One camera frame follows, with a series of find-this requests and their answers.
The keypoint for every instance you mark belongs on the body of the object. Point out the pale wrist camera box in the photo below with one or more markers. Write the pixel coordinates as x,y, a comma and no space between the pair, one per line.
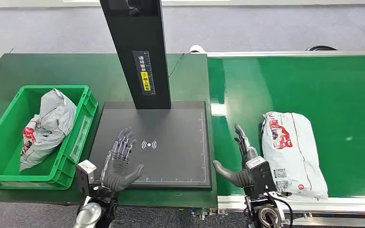
86,171
261,176

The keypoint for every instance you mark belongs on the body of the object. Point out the black round object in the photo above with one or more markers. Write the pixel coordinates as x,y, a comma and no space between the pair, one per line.
321,47

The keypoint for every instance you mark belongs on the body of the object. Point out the white red-print mail bag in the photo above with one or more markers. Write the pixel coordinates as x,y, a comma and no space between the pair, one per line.
292,157

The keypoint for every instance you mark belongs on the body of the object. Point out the black yellow column label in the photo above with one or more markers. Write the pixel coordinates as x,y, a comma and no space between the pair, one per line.
144,72

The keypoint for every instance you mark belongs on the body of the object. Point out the black inbound scanner machine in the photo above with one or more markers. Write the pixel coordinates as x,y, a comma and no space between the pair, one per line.
170,132

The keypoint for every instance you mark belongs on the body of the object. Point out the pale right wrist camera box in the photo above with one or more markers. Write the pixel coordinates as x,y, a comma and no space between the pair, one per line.
261,176

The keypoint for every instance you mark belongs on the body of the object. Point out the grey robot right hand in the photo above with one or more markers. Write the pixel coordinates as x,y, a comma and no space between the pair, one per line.
237,179

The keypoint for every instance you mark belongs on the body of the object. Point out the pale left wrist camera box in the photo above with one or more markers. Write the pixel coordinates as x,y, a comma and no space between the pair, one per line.
86,171

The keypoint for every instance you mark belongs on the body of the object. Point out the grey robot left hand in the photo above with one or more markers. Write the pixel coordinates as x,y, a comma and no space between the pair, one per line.
116,176

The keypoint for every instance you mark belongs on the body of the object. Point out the green plastic crate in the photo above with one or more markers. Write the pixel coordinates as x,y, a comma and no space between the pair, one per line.
0,126

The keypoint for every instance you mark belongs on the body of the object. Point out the crumpled grey mail bag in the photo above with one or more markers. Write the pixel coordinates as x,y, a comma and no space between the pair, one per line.
55,116

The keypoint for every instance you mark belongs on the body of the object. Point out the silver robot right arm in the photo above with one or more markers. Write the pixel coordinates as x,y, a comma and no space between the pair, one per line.
266,217

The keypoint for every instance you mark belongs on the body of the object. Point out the white round object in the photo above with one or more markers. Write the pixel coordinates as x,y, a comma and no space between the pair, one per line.
197,49

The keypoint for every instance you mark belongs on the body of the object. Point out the green conveyor belt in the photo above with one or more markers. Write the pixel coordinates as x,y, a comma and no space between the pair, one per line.
343,94

